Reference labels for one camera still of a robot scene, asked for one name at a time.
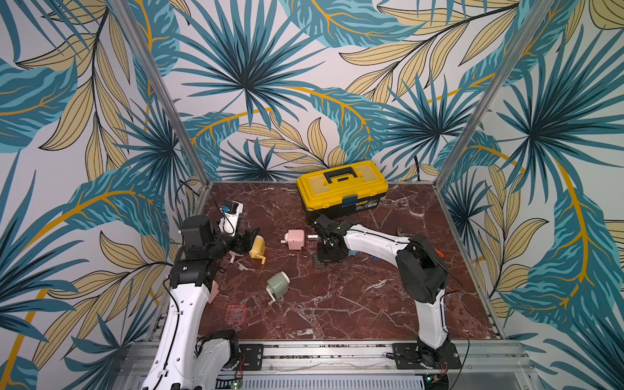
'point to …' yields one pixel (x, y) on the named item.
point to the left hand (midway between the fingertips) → (248, 228)
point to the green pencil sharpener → (277, 286)
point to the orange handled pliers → (440, 253)
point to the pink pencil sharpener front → (233, 255)
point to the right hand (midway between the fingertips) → (324, 257)
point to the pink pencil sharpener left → (214, 292)
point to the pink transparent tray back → (312, 240)
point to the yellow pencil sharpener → (258, 249)
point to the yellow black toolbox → (351, 188)
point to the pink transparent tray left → (235, 313)
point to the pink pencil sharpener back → (295, 238)
